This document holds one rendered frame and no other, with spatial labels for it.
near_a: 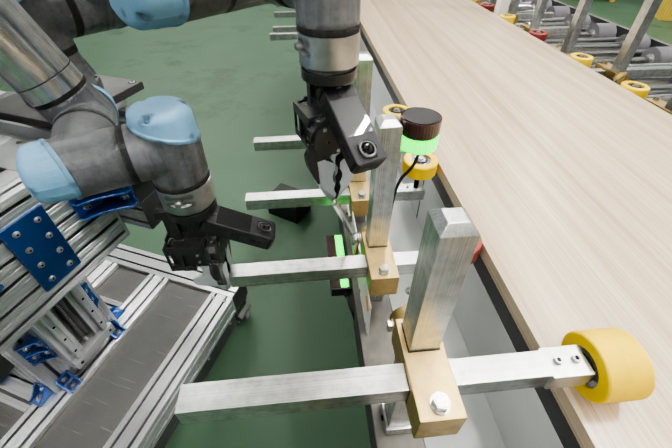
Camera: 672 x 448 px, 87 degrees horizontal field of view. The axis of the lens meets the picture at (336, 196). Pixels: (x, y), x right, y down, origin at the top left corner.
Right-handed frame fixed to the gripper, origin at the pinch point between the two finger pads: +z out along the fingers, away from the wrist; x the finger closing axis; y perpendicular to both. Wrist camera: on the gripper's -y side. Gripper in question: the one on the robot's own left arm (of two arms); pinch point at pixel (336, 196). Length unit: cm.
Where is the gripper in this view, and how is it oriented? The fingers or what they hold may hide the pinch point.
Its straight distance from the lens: 56.5
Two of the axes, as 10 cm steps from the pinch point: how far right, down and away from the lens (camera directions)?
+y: -4.3, -5.8, 6.9
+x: -9.0, 2.8, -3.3
